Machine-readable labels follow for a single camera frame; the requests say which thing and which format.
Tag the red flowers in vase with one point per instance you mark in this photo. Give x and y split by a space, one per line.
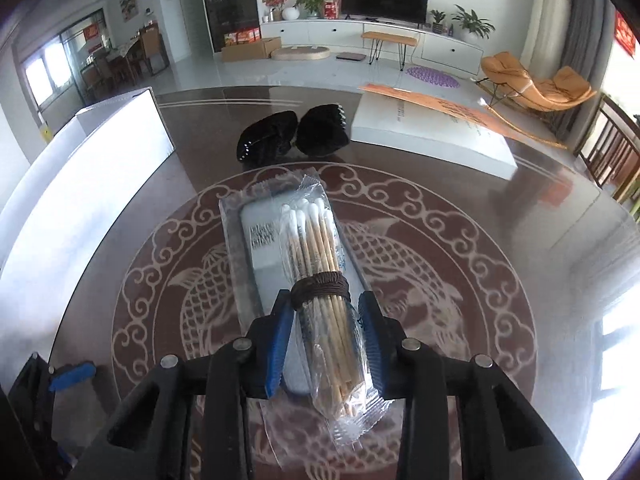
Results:
276 2

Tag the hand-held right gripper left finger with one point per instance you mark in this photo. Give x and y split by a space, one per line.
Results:
280 345

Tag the dark display cabinet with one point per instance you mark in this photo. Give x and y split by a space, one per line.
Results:
230 0

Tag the purple floor mat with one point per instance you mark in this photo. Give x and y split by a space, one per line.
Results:
432 77

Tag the black bow hair clip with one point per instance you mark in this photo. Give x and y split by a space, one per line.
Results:
320 132

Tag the orange lounge chair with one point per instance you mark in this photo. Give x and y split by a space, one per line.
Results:
540 90

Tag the grey curtain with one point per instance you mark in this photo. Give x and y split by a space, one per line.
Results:
590 35

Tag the wooden bench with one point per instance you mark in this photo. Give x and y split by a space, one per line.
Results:
390 36

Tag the white round vase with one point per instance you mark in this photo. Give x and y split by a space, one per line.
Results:
290 13

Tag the white television cabinet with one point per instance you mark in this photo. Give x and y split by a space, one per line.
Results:
320 32

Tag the white floor-standing air conditioner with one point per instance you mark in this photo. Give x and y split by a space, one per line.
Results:
547 10

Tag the small potted plant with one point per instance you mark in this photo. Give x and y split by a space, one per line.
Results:
437 20

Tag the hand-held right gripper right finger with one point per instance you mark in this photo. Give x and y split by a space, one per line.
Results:
372 345

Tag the dark flat floor scale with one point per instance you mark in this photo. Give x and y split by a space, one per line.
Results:
350 57

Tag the round beige floor cushion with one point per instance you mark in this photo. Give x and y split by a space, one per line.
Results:
300 53

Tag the red gift box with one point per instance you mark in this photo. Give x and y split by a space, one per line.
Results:
332 7

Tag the cotton swabs packet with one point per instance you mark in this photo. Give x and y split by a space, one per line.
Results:
320 240

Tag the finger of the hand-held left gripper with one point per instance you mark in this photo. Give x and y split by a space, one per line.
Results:
72 376

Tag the large potted green plant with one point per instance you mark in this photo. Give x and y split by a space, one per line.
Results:
472 22

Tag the clear-wrapped white flat box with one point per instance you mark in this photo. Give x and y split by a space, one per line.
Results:
260 250

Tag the white box with orange lid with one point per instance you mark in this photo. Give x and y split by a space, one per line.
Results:
425 130

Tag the bushy potted green plant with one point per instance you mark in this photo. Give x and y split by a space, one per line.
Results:
311 2

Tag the wooden chair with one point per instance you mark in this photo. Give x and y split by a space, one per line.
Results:
610 150

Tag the row of orange packages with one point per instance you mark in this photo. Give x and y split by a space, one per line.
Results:
242 36

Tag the wooden dining table set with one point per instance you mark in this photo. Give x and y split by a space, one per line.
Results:
135 55

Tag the red wall decoration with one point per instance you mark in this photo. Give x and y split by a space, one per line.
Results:
626 35

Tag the brown cardboard box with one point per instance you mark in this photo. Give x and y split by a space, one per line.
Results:
250 51

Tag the framed wall picture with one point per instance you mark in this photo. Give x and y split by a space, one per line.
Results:
128 2

